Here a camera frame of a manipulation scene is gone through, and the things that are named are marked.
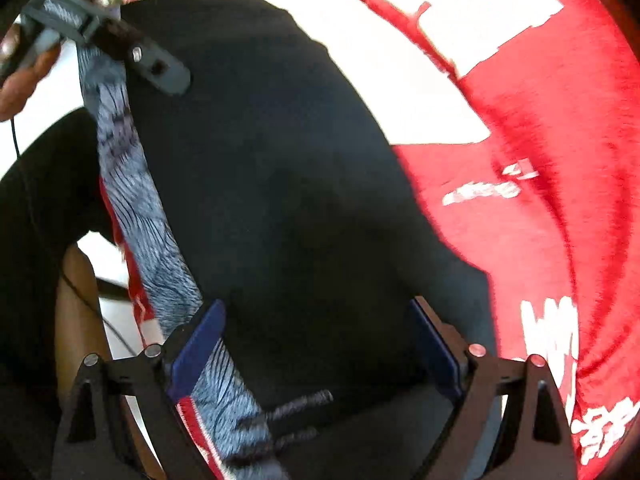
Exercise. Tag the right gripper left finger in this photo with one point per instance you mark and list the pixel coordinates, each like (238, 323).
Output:
(121, 419)

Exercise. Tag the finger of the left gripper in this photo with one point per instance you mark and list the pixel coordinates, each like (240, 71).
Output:
(147, 58)

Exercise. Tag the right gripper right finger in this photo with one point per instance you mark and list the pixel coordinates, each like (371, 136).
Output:
(533, 438)

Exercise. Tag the black pants with grey waistband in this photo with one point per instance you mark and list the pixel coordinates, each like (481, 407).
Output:
(269, 186)

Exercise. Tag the person's left hand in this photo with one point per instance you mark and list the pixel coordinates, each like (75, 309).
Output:
(21, 85)

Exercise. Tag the person's black-clad leg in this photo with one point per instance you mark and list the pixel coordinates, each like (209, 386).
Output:
(50, 198)

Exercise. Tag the red blanket with white lettering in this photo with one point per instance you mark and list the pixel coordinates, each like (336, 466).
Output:
(516, 123)

